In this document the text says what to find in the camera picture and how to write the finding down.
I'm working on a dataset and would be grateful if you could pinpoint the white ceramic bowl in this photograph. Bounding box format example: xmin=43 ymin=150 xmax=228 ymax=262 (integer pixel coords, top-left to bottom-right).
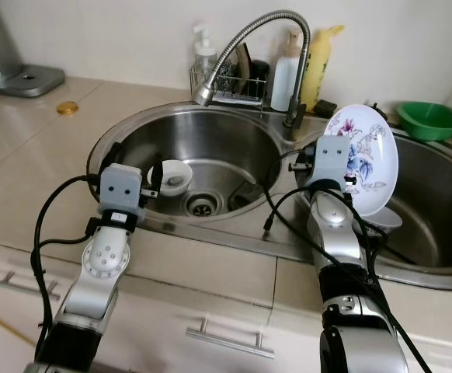
xmin=148 ymin=160 xmax=193 ymax=195
xmin=366 ymin=206 xmax=404 ymax=232

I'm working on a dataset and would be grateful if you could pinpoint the large floral white plate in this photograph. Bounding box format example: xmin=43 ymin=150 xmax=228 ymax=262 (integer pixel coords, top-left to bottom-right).
xmin=323 ymin=104 xmax=399 ymax=218

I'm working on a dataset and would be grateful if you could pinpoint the stainless steel kitchen sink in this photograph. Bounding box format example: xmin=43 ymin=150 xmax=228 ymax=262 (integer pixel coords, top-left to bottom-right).
xmin=86 ymin=101 xmax=452 ymax=292

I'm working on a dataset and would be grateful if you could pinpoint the beige kitchen cabinet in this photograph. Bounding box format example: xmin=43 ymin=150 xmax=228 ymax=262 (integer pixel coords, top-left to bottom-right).
xmin=0 ymin=237 xmax=452 ymax=373

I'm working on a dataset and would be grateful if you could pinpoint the small black object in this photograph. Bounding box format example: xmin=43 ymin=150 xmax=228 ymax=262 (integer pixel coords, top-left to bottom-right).
xmin=313 ymin=99 xmax=338 ymax=119

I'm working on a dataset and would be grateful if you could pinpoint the gold round lid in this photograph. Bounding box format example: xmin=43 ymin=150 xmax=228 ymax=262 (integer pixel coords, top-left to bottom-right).
xmin=56 ymin=101 xmax=80 ymax=117

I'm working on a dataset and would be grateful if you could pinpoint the white plastic bottle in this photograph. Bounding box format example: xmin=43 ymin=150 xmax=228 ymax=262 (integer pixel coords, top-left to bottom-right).
xmin=269 ymin=31 xmax=304 ymax=113

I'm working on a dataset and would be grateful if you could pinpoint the yellow detergent bottle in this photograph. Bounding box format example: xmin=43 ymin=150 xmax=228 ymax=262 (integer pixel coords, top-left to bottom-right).
xmin=301 ymin=25 xmax=346 ymax=111

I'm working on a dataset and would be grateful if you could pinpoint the green plastic basin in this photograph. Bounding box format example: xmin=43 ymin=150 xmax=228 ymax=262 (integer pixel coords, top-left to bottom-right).
xmin=397 ymin=101 xmax=452 ymax=142

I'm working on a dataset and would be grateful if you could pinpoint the black dish brush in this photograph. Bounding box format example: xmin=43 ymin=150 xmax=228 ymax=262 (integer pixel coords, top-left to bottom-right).
xmin=235 ymin=43 xmax=272 ymax=85

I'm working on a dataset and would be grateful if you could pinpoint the clear soap pump bottle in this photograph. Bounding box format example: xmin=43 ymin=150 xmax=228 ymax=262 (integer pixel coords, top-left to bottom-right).
xmin=193 ymin=23 xmax=219 ymax=78

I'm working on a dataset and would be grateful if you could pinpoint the flexible steel faucet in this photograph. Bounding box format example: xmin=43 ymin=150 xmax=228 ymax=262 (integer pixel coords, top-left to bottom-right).
xmin=193 ymin=9 xmax=312 ymax=142

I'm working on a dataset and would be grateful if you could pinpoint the grey countertop appliance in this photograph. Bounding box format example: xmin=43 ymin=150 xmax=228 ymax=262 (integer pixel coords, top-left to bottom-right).
xmin=0 ymin=0 xmax=66 ymax=99

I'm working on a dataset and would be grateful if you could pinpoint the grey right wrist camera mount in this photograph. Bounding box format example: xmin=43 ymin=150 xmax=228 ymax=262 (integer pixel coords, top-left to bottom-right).
xmin=313 ymin=138 xmax=353 ymax=189

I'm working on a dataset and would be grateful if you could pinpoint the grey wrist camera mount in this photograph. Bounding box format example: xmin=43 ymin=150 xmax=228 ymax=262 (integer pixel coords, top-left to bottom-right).
xmin=313 ymin=138 xmax=353 ymax=189
xmin=104 ymin=163 xmax=148 ymax=217

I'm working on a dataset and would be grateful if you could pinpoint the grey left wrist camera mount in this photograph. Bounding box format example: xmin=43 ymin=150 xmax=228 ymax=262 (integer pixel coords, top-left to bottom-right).
xmin=104 ymin=163 xmax=148 ymax=217

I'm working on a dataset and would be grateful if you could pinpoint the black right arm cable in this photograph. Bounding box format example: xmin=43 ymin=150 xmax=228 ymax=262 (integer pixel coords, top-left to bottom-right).
xmin=261 ymin=152 xmax=433 ymax=373

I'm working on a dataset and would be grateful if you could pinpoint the metal wire sink caddy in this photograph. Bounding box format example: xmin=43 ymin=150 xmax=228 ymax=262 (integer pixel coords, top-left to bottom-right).
xmin=189 ymin=64 xmax=272 ymax=106

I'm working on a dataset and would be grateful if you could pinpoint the metal cabinet handle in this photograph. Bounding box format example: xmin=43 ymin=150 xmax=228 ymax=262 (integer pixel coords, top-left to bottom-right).
xmin=185 ymin=316 xmax=277 ymax=360
xmin=0 ymin=270 xmax=62 ymax=302

